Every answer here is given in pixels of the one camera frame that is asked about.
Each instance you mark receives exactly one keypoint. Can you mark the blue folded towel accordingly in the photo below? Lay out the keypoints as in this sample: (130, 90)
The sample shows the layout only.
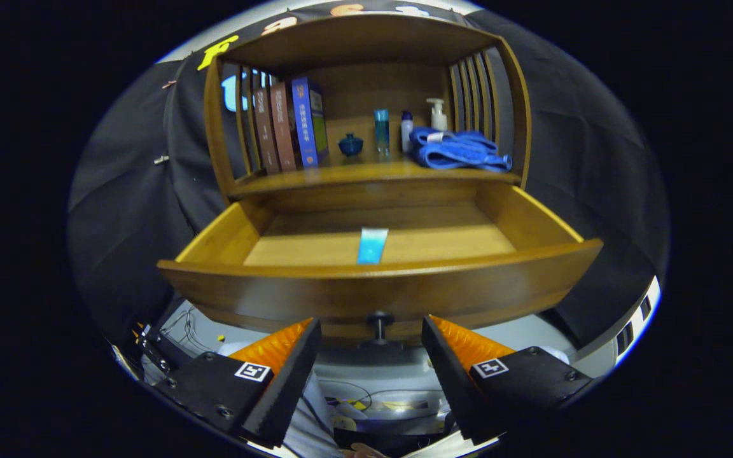
(459, 152)

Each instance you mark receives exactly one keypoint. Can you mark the teal glass bottle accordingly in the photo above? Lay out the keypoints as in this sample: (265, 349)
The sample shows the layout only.
(382, 132)

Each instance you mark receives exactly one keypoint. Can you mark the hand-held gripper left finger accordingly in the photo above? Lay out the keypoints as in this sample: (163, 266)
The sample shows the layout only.
(287, 385)

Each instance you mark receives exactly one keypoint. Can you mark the reddish brown book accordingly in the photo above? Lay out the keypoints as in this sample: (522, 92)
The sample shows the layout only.
(282, 127)

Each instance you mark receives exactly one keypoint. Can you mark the blue book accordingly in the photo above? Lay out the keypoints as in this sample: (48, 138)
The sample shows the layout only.
(305, 124)

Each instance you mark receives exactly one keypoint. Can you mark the wooden drawer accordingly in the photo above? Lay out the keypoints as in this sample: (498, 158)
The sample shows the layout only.
(341, 294)

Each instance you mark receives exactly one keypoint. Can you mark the white bottle with blue cap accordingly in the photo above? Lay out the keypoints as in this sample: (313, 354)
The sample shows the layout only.
(406, 135)

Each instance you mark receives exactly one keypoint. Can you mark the white pump bottle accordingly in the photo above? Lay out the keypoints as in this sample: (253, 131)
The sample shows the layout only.
(438, 119)

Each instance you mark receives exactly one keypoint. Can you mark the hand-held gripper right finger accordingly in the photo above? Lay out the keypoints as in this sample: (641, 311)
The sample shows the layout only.
(455, 385)

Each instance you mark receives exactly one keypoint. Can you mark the dark brown book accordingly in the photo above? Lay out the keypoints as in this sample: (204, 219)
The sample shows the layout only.
(266, 130)

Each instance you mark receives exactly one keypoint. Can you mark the black backdrop cloth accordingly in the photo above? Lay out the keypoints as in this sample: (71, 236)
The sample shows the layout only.
(595, 159)

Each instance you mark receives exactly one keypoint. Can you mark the wooden cabinet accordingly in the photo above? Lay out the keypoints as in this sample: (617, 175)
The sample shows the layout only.
(354, 44)

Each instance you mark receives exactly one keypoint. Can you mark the blue tube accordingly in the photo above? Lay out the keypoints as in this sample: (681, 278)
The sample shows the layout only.
(372, 247)

